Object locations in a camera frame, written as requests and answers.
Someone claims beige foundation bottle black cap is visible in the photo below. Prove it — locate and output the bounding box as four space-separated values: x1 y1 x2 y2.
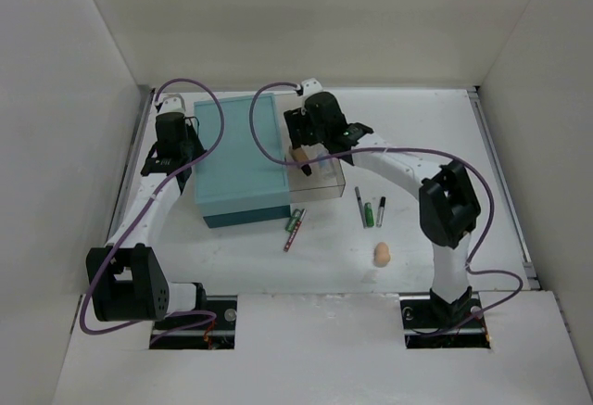
289 147 312 176

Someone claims beige makeup sponge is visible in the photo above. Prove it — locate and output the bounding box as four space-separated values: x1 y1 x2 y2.
373 242 391 268

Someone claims clear plastic bottle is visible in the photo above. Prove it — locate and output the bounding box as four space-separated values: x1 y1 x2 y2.
317 147 335 180

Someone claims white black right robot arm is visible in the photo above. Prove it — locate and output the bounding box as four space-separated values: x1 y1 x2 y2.
284 88 481 328

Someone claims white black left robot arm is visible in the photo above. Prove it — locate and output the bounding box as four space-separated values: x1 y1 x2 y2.
86 108 208 330

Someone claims teal makeup box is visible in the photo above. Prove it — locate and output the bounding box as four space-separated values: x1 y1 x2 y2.
194 93 291 229

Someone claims red makeup pencil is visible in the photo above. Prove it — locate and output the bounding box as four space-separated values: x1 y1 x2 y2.
284 209 308 252

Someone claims clear acrylic drawer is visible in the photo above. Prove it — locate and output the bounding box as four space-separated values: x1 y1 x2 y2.
272 89 347 205

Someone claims grey eyeliner pencil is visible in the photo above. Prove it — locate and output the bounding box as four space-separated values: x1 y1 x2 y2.
354 186 367 228

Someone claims green tube left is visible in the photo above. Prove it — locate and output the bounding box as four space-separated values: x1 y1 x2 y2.
285 209 302 233

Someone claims green tube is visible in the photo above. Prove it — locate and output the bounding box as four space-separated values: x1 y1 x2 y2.
364 202 374 228
285 209 302 233

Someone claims green tube right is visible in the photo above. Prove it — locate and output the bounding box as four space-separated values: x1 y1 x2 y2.
364 202 374 228

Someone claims black silver mascara pen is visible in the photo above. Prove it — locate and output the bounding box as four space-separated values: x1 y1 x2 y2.
376 196 386 227

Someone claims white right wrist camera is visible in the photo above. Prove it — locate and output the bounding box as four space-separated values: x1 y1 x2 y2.
296 78 323 99

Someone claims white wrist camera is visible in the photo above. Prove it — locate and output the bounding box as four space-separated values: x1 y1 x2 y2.
296 78 323 99
156 94 186 114

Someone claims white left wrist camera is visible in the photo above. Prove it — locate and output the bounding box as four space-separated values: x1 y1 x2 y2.
156 94 186 114

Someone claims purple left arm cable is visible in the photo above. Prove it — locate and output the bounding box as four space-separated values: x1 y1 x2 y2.
79 78 227 349

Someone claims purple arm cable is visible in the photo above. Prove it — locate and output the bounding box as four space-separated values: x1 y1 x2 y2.
249 82 527 336
79 78 227 349

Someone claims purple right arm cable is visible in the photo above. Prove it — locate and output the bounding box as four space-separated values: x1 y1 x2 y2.
249 82 527 336

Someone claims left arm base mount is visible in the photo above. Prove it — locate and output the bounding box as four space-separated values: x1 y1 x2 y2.
149 296 238 350

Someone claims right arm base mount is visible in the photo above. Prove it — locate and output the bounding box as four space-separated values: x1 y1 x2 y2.
399 294 491 349

